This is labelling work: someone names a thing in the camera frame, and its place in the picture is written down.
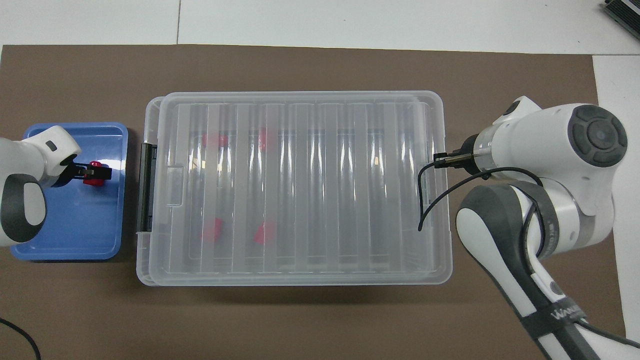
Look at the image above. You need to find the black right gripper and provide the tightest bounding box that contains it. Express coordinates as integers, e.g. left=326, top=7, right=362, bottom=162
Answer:
left=459, top=134, right=482, bottom=176

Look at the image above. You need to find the black box latch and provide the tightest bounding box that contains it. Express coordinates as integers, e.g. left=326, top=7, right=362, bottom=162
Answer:
left=136, top=142, right=153, bottom=234

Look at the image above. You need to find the black ribbed device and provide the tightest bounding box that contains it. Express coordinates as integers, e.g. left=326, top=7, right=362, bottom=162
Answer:
left=602, top=0, right=640, bottom=28

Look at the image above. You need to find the brown table mat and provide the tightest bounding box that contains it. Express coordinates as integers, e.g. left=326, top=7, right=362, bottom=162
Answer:
left=0, top=44, right=626, bottom=360

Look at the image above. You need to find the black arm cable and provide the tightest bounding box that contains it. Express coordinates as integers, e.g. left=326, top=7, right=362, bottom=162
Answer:
left=417, top=151, right=548, bottom=261
left=0, top=317, right=42, bottom=360

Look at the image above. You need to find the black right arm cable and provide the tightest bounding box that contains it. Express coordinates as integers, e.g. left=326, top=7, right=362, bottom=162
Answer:
left=417, top=151, right=548, bottom=261

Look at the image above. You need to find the blue plastic tray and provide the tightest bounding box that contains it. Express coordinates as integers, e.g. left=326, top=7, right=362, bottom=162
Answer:
left=10, top=121, right=130, bottom=262

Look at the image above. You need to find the clear ribbed box lid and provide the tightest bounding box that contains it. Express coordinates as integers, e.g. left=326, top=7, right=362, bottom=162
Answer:
left=148, top=90, right=453, bottom=286

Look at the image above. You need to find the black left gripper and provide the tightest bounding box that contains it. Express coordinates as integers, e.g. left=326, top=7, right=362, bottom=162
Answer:
left=52, top=154, right=112, bottom=188

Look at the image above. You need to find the clear plastic storage box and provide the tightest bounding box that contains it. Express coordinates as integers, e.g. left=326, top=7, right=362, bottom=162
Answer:
left=136, top=96, right=451, bottom=287

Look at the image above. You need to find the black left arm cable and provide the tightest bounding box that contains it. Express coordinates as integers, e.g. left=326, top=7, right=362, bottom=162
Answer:
left=0, top=317, right=42, bottom=360

